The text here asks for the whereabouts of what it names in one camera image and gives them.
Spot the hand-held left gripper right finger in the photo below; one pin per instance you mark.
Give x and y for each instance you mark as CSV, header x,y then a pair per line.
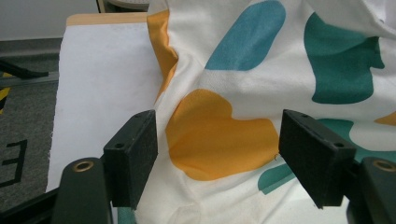
x,y
314,152

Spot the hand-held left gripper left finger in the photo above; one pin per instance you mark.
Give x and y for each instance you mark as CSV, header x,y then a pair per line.
x,y
130,158

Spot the wooden table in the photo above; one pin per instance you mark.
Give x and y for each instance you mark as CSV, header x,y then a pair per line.
x,y
106,18

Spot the white cloth with coloured patches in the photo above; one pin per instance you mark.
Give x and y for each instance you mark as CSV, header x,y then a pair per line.
x,y
249,93

